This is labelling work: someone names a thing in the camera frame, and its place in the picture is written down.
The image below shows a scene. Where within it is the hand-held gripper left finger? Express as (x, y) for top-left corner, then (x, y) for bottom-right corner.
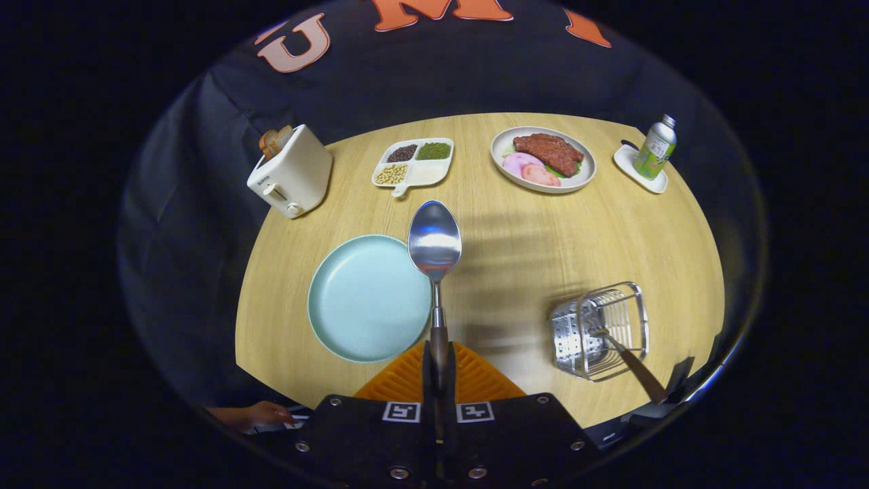
(292, 340), (441, 487)

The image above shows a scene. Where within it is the perforated metal cutlery holder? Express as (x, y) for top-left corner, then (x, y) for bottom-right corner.
(549, 281), (650, 382)

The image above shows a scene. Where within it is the black table clamp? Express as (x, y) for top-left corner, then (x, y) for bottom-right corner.
(668, 356), (695, 403)

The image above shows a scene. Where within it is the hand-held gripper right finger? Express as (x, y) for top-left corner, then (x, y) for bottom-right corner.
(440, 340), (589, 487)

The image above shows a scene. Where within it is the white toaster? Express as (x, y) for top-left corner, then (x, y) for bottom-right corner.
(246, 124), (334, 219)

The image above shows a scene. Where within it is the silver fork with brown handle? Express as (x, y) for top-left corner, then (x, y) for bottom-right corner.
(589, 327), (667, 403)

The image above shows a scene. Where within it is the salmon pink ham slice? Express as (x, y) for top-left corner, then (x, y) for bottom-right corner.
(521, 163), (563, 188)

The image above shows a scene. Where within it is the light blue plate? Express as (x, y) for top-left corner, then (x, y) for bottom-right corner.
(307, 234), (434, 364)

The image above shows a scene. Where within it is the silver spoon with brown handle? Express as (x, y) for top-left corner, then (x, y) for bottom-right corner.
(407, 200), (464, 395)

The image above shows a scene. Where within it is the pale pink ham slice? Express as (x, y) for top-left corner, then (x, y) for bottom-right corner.
(502, 152), (545, 179)

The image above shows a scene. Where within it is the cream food plate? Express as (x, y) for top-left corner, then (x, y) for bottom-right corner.
(489, 126), (597, 195)

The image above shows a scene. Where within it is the white square coaster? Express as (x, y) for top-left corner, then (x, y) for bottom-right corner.
(613, 141), (669, 195)

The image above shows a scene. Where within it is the white divided dish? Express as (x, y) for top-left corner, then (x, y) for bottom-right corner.
(371, 137), (455, 198)

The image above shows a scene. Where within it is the toasted bread slice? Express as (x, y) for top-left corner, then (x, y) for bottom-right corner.
(258, 125), (295, 161)

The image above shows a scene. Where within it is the brown steak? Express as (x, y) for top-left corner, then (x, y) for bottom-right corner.
(513, 133), (585, 178)

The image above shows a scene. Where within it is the green label metal bottle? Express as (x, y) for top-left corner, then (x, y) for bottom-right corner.
(633, 114), (678, 181)

